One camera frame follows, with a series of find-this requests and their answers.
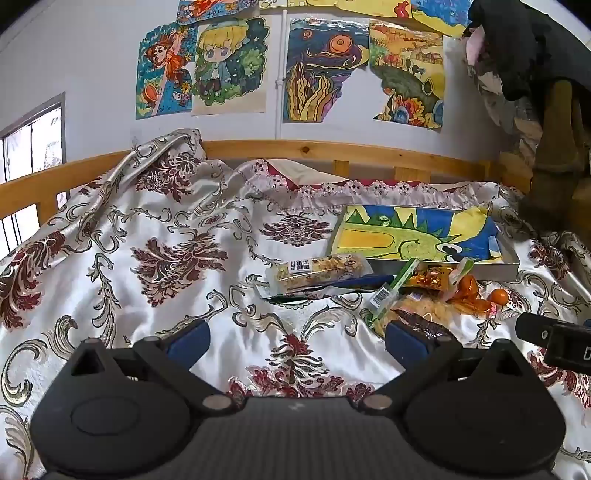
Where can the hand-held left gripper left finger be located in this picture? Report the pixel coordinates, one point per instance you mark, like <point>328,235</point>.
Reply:
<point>189,344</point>

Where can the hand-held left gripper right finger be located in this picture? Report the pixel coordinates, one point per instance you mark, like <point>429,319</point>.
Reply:
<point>406,344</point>

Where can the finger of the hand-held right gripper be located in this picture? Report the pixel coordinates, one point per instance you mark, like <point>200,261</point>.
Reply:
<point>533,328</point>

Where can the dark jerky packet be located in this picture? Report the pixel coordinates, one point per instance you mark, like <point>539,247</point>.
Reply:
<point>425,323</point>

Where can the clear packet of pale floss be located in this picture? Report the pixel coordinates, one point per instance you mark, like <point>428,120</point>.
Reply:
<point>415,304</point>

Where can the green stick snack packet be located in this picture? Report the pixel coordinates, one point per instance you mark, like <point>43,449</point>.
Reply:
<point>392,290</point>

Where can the gold snack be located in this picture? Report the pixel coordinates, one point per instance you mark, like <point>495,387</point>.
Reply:
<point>429,279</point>

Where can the red orange brush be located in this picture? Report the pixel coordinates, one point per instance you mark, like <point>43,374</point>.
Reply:
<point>466,308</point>

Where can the dark blue snack packet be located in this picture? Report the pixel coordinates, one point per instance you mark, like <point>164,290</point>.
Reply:
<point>364,281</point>

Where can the mandarin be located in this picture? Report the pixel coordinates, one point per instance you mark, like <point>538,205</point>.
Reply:
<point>497,297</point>
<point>468,287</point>

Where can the shallow grey box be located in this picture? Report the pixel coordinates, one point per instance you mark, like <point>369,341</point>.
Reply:
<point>461,271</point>

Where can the green label snack packet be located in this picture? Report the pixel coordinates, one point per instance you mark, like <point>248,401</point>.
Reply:
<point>464,267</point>

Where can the clear nut bar packet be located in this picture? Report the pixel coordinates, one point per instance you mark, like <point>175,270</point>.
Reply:
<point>323,272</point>

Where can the dinosaur drawing paper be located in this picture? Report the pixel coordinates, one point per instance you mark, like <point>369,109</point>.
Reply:
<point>415,235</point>

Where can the floral printed satin blanket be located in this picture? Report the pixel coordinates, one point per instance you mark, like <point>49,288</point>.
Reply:
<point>138,221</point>

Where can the yellow wooden bed end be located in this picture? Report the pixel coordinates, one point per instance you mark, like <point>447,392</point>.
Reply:
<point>517,173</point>

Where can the lace-trimmed pink cloth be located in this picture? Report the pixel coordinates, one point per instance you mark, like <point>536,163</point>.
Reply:
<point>323,194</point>

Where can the brown fuzzy garment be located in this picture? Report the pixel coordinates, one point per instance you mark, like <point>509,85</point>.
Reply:
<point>561,138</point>

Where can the window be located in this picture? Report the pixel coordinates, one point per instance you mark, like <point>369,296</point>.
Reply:
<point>41,138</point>

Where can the landscape fields drawing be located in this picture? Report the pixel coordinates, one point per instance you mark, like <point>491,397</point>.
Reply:
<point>406,69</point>

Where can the red-haired girl drawing, blue background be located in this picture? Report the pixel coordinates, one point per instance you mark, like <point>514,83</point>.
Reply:
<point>159,69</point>

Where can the blond child drawing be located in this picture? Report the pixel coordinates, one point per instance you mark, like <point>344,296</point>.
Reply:
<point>226,60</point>

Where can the swirling night sky drawing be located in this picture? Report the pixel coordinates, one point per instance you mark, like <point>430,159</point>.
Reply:
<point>323,69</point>

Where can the pink soft item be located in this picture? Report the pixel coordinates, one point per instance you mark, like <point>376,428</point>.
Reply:
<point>473,46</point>

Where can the black cloth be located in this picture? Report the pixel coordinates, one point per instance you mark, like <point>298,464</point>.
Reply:
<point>531,37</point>

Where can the red-haired girl drawing, pale background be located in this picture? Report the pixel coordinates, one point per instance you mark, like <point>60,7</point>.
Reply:
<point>217,9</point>

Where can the pineapple drawing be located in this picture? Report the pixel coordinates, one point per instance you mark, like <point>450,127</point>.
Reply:
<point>295,3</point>

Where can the wooden bed frame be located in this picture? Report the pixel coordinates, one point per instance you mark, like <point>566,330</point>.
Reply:
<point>323,150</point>

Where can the white wall pipe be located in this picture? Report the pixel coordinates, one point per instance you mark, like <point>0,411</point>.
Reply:
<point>279,69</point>

